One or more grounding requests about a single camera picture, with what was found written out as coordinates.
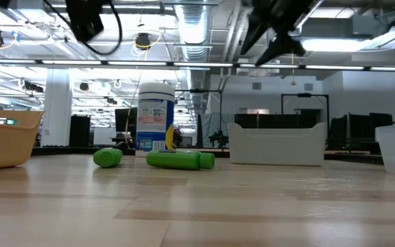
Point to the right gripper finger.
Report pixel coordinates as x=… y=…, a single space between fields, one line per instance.
x=255 y=29
x=281 y=48

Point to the green travel shampoo bottle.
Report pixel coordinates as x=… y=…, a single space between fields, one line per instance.
x=177 y=160
x=107 y=158

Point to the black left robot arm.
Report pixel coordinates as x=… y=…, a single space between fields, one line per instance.
x=0 y=2

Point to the rig LED light bar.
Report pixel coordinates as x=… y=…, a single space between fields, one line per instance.
x=201 y=64

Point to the black partition panel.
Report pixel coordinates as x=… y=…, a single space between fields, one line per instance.
x=269 y=120

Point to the white building column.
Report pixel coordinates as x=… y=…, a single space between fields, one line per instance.
x=57 y=109

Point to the grey plastic bin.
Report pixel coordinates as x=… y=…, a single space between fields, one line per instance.
x=276 y=147

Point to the black monitor row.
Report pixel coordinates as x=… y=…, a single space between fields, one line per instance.
x=358 y=130

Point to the white wipes canister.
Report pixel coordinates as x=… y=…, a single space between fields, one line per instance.
x=154 y=120

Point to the yellow plastic bin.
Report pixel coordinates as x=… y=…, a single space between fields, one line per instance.
x=5 y=147

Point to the silver ventilation duct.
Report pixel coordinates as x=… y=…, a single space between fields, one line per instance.
x=309 y=15
x=192 y=31

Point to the black metal workstation frame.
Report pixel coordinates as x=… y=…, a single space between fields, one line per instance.
x=303 y=95
x=201 y=91

